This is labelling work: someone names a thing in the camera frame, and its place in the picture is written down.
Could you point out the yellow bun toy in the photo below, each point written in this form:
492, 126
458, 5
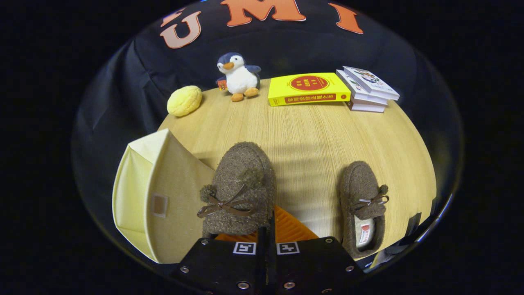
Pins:
184, 100

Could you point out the cream fabric storage box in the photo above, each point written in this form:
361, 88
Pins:
176, 192

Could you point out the penguin plush toy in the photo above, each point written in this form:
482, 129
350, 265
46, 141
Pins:
239, 78

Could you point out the yellow book with red circle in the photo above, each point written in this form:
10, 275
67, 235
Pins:
307, 88

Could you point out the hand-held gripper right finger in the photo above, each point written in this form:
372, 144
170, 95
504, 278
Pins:
272, 250

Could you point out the white book with illustrated cover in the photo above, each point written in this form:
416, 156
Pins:
370, 82

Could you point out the brown fuzzy shoe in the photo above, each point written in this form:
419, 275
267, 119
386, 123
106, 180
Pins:
360, 184
241, 172

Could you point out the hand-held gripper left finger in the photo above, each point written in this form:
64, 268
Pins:
221, 262

